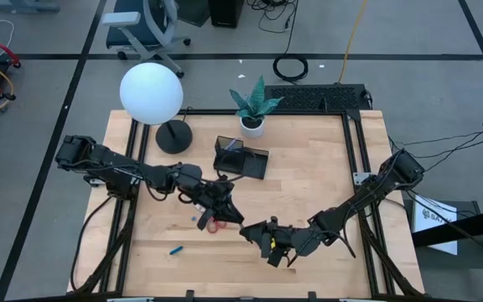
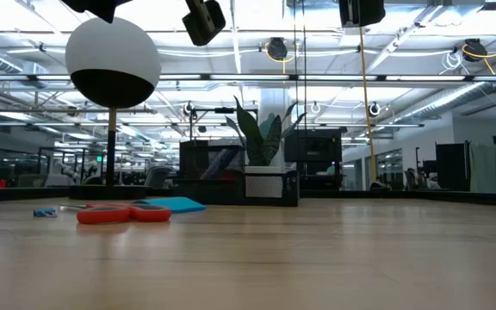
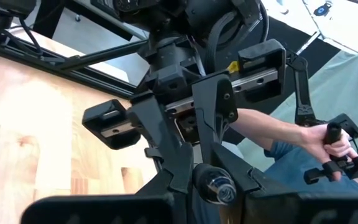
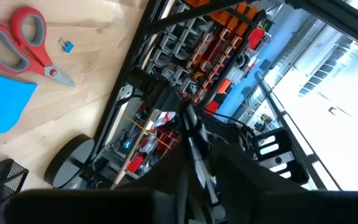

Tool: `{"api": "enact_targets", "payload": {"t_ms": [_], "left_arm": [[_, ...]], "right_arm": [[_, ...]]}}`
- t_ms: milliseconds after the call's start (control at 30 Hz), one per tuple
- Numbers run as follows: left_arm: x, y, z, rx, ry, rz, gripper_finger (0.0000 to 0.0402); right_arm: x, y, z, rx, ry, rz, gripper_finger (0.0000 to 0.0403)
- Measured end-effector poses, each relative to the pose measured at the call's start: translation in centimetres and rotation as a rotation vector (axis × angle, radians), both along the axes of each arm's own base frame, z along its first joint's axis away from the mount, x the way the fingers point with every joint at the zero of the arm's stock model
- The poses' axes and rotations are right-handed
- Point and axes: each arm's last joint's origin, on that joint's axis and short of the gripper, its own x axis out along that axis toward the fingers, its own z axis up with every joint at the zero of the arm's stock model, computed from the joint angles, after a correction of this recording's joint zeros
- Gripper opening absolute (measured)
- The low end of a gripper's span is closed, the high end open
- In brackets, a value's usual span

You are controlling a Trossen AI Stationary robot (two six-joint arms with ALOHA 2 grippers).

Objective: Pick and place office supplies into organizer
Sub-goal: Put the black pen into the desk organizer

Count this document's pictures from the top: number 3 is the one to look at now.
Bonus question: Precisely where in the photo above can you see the person's forearm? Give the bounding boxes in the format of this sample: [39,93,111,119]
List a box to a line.
[228,108,307,150]

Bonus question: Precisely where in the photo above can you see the black leader arm handle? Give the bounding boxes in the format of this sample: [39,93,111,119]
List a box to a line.
[286,52,358,187]

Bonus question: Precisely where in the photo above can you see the black ballpoint pen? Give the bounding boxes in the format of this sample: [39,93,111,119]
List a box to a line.
[192,162,238,207]

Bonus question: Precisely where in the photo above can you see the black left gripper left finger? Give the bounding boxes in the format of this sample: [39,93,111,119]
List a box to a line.
[20,141,196,224]

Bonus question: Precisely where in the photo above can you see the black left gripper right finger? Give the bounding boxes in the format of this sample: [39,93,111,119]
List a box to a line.
[211,141,358,224]

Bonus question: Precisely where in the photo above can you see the yellow cable tag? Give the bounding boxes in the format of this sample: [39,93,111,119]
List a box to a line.
[227,60,241,75]

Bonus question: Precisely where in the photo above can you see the person's hand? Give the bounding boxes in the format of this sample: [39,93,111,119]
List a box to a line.
[301,123,358,183]

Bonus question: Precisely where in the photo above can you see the person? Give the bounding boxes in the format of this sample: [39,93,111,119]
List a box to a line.
[222,141,358,195]

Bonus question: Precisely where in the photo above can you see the small blue round device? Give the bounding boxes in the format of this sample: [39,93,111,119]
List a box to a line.
[313,1,334,17]

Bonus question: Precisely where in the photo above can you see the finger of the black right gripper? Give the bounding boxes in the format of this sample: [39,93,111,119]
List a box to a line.
[191,73,239,167]
[127,93,185,172]

